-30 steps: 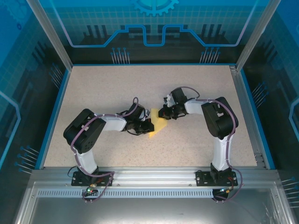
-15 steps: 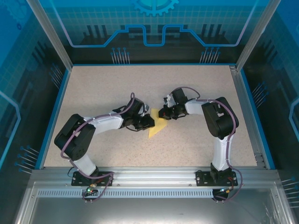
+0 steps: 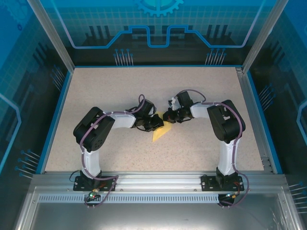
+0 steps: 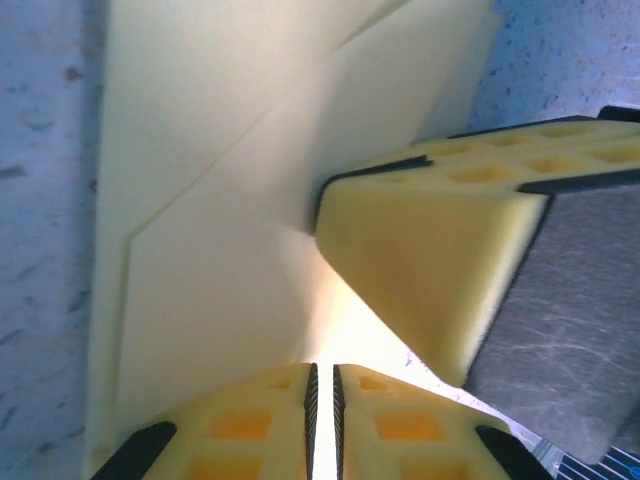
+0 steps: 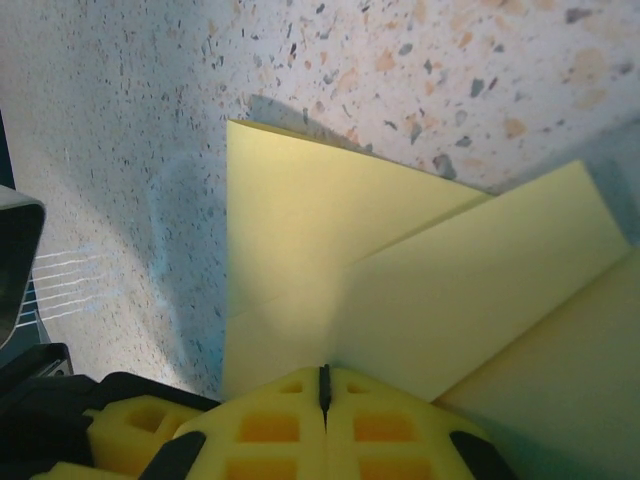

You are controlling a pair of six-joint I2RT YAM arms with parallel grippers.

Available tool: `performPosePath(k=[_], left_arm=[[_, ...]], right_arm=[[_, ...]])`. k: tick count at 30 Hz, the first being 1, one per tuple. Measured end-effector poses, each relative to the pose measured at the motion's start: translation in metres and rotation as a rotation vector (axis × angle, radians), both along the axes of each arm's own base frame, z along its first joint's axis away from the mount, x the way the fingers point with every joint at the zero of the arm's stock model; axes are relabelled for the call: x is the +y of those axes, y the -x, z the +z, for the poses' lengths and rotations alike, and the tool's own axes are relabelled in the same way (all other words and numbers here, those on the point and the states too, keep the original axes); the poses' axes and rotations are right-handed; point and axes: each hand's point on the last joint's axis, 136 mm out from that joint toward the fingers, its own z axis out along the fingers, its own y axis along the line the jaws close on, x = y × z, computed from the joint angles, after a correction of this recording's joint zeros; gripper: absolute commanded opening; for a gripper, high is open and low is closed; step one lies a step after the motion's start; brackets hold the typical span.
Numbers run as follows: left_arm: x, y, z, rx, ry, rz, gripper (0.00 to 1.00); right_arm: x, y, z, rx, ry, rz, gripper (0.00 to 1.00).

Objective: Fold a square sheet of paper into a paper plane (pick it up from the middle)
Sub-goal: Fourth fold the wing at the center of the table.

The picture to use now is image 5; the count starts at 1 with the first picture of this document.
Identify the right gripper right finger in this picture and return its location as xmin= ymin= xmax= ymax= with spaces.
xmin=324 ymin=367 xmax=516 ymax=480

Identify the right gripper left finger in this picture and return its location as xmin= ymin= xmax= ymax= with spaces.
xmin=134 ymin=365 xmax=326 ymax=480

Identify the yellow square paper sheet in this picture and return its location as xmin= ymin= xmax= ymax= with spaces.
xmin=222 ymin=118 xmax=640 ymax=480

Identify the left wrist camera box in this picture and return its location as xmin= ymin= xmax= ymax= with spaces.
xmin=0 ymin=184 xmax=47 ymax=351

